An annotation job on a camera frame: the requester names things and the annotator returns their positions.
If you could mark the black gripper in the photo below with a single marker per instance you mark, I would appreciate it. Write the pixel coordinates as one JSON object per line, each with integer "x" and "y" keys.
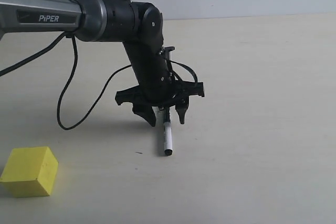
{"x": 143, "y": 107}

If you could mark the black and white marker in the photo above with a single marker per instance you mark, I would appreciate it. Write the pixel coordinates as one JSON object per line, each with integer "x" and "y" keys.
{"x": 167, "y": 132}

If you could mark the yellow foam cube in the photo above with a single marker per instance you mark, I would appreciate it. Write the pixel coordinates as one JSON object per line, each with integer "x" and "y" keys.
{"x": 30, "y": 172}

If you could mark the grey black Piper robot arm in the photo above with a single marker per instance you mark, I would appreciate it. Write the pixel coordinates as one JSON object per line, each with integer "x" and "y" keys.
{"x": 137, "y": 25}

